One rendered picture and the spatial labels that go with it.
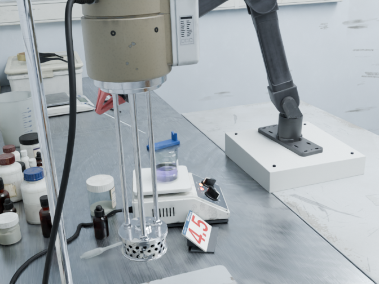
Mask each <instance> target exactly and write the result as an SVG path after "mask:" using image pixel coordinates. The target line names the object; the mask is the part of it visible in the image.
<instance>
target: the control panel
mask: <svg viewBox="0 0 379 284"><path fill-rule="evenodd" d="M192 177H193V181H194V184H195V188H196V192H197V196H198V197H200V198H202V199H204V200H206V201H209V202H211V203H213V204H216V205H218V206H220V207H223V208H225V209H228V208H227V205H226V202H225V200H224V198H223V194H222V192H221V189H220V187H219V185H216V184H214V189H215V190H216V191H218V192H219V193H220V196H219V197H218V200H217V201H214V200H211V199H210V198H208V197H207V196H206V195H205V192H206V191H207V190H208V188H207V187H205V186H204V185H202V186H201V185H200V184H202V183H201V181H202V180H204V179H203V178H201V177H199V176H196V175H194V174H192ZM201 188H203V189H204V190H202V189H201Z"/></svg>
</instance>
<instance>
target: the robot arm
mask: <svg viewBox="0 0 379 284"><path fill-rule="evenodd" d="M227 1H229V0H199V18H200V17H202V16H204V15H205V14H207V13H208V12H210V11H212V10H213V9H215V8H217V7H218V6H220V5H222V4H223V3H225V2H227ZM244 2H245V4H246V7H247V10H248V14H249V15H251V17H252V21H253V25H254V28H255V31H256V34H257V38H258V42H259V46H260V49H261V54H262V58H263V62H264V65H265V69H266V73H267V80H268V85H269V86H267V89H268V93H269V96H270V100H271V102H272V103H273V105H274V106H275V107H276V109H277V110H278V111H279V112H280V113H279V120H278V125H277V124H276V125H269V126H264V127H259V128H258V132H259V133H260V134H262V135H264V136H266V137H268V138H269V139H271V140H273V141H274V142H276V143H278V144H280V145H282V146H283V147H285V148H287V149H289V150H290V151H292V152H294V153H295V154H297V155H299V156H301V157H307V156H311V155H314V154H319V153H322V152H323V147H321V146H319V145H317V144H315V143H313V142H311V141H309V140H307V139H305V138H304V137H303V135H302V121H303V114H302V113H301V111H300V109H299V104H300V99H299V94H298V90H297V86H296V85H295V84H294V83H293V79H292V75H291V73H290V70H289V65H288V62H287V57H286V54H285V50H284V45H283V40H282V37H281V33H280V27H279V19H278V15H277V10H279V7H278V4H277V0H244ZM108 95H109V96H111V98H110V99H109V100H108V101H107V102H106V103H105V104H104V105H103V103H104V101H105V99H106V97H107V96H108ZM125 102H128V103H129V99H128V94H118V104H119V105H120V104H123V103H125ZM96 107H97V109H96V110H95V111H96V113H97V114H100V115H101V114H103V113H105V112H106V111H108V110H110V109H112V108H113V97H112V94H110V93H106V92H103V91H102V90H101V89H100V88H99V89H98V98H97V101H96Z"/></svg>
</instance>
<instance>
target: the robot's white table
mask: <svg viewBox="0 0 379 284"><path fill-rule="evenodd" d="M299 109H300V111H301V113H302V114H303V122H306V121H308V122H310V123H312V124H313V125H315V126H316V127H318V128H320V129H321V130H323V131H325V132H326V133H328V134H330V135H332V136H333V137H335V138H336V139H338V140H340V141H341V142H343V143H345V144H346V145H348V146H350V147H352V148H353V149H355V150H357V151H358V152H360V153H361V154H363V155H365V156H366V158H365V169H364V174H362V175H357V176H352V177H346V178H343V179H337V180H332V181H326V182H323V183H317V184H312V185H307V186H303V187H298V188H292V189H287V190H281V191H278V192H272V193H271V194H273V195H274V196H275V197H276V198H277V199H278V200H279V201H280V202H282V203H283V204H284V205H286V207H287V208H288V209H290V210H291V211H292V212H293V213H295V214H296V215H297V216H298V217H299V218H300V219H301V220H303V221H304V222H305V223H306V224H307V225H308V226H309V227H310V228H312V229H313V230H314V231H315V232H316V233H317V234H318V235H320V236H321V237H322V238H323V239H324V240H326V241H327V242H328V243H329V244H330V245H331V246H332V247H334V248H335V249H336V250H337V251H338V252H339V253H340V254H341V255H343V256H344V257H345V258H346V259H347V260H348V261H349V262H351V263H352V264H353V265H354V266H356V267H357V268H358V269H359V270H360V271H361V272H362V273H364V274H365V275H366V276H367V277H368V278H369V279H370V280H371V281H373V282H374V283H375V284H379V136H378V135H376V134H374V133H372V132H370V131H367V130H365V129H363V128H361V127H359V126H357V125H354V124H352V123H350V122H348V121H346V120H344V119H341V118H339V117H336V116H334V115H332V114H330V113H328V112H326V111H323V110H321V109H319V108H317V107H315V106H313V105H310V104H308V103H306V102H304V101H302V100H300V104H299ZM279 113H280V112H279V111H278V110H277V109H276V107H275V106H274V105H273V103H272V102H271V101H268V102H263V103H255V104H247V105H239V106H231V107H226V108H218V109H210V110H202V111H197V112H189V113H181V115H182V116H183V117H184V118H185V119H186V120H187V121H188V122H190V123H191V124H192V125H193V126H195V127H196V128H197V129H198V130H199V131H200V132H201V133H202V134H204V135H205V136H206V137H207V138H208V139H209V140H210V141H212V142H213V143H214V144H215V145H216V146H217V147H218V148H219V149H221V150H222V151H223V152H225V132H232V131H240V130H248V129H253V128H259V127H264V126H269V125H276V124H277V125H278V120H279Z"/></svg>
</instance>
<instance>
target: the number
mask: <svg viewBox="0 0 379 284"><path fill-rule="evenodd" d="M208 230H209V225H208V224H207V223H206V222H204V221H203V220H201V219H200V218H199V217H198V216H196V215H195V214H194V213H192V216H191V219H190V222H189V226H188V229H187V233H186V235H187V236H189V238H191V239H192V240H194V241H195V242H196V243H198V244H199V245H200V246H201V247H203V248H204V247H205V242H206V238H207V235H208Z"/></svg>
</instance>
